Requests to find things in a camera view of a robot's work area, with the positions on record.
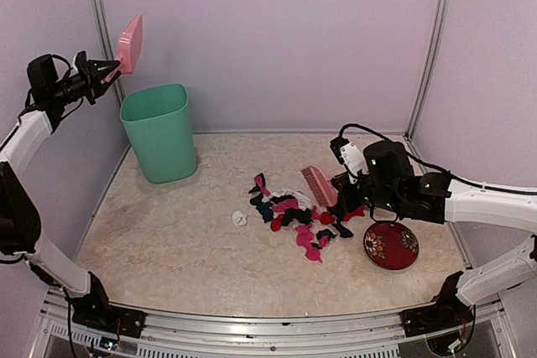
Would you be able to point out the crumpled white paper ball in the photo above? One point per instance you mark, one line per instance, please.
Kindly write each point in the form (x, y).
(239, 219)

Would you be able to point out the aluminium frame post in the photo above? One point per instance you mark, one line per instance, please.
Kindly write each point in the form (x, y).
(99, 12)
(433, 49)

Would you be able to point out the red paper scrap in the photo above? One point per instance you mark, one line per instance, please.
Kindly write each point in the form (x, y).
(358, 212)

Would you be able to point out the green plastic waste bin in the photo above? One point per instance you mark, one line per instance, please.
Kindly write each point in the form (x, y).
(158, 125)

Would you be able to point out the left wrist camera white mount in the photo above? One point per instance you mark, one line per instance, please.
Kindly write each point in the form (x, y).
(79, 63)

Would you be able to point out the black paper scrap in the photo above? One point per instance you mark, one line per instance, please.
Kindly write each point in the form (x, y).
(344, 233)

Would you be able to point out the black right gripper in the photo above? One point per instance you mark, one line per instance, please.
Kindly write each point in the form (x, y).
(350, 203)

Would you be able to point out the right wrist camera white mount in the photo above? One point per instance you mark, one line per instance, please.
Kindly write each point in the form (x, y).
(350, 157)

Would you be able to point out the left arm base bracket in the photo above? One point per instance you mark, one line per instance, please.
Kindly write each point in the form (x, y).
(94, 310)

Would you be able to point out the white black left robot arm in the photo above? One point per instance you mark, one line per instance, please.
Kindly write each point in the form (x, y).
(54, 84)

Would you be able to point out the aluminium front rail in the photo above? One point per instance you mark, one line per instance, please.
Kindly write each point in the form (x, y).
(168, 334)

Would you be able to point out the pink plastic dustpan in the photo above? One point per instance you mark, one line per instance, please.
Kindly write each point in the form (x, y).
(129, 48)

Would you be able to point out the right aluminium frame post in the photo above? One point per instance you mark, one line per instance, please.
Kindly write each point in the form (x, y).
(433, 49)

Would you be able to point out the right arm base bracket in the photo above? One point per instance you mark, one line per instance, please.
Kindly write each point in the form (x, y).
(447, 311)

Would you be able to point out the magenta paper scrap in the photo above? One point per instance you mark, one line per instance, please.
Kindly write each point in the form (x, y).
(304, 239)

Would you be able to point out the left aluminium frame post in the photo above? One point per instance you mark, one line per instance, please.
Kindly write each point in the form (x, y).
(99, 12)

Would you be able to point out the red floral plate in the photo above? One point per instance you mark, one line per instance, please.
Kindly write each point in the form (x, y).
(391, 245)

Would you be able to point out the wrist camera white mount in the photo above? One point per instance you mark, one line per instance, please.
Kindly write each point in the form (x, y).
(79, 63)
(350, 157)

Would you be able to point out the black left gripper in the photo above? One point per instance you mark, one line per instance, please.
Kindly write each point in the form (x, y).
(92, 76)

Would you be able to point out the pink plastic hand brush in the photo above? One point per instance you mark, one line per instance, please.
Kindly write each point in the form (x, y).
(322, 189)

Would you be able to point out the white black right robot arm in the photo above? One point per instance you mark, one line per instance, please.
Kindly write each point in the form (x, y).
(382, 177)

